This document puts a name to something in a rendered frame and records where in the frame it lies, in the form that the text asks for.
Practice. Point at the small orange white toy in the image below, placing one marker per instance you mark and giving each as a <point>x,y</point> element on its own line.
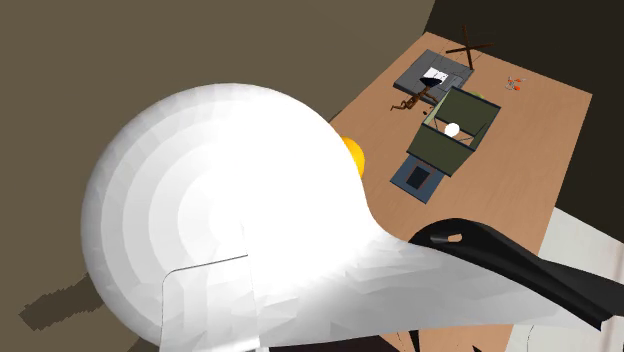
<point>514,84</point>

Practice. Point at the white ball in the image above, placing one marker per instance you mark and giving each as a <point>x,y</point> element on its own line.
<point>452,129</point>

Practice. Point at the dark brown crossed sticks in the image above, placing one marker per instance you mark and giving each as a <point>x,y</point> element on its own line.
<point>468,48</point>

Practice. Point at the dark green open box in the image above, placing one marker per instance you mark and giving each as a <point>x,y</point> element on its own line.
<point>441,152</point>

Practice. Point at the green round thing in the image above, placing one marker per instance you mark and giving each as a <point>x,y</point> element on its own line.
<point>476,95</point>

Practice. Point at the brown wooden table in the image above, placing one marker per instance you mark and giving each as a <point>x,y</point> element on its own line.
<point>529,161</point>

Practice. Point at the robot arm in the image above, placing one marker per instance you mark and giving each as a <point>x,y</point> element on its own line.
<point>244,214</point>

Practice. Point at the orange ball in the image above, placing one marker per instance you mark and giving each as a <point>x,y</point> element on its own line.
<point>359,155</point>

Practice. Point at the white card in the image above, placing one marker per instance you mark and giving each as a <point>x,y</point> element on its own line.
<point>435,74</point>

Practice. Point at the blue flat square box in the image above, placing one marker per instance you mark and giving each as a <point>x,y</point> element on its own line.
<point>402,175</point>

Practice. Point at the brown wooden figure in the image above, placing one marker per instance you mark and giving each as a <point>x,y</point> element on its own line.
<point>412,101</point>

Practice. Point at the grey flat tray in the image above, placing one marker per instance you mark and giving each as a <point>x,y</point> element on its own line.
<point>413,74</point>

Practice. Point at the black cone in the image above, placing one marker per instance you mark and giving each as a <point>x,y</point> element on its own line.
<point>428,83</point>

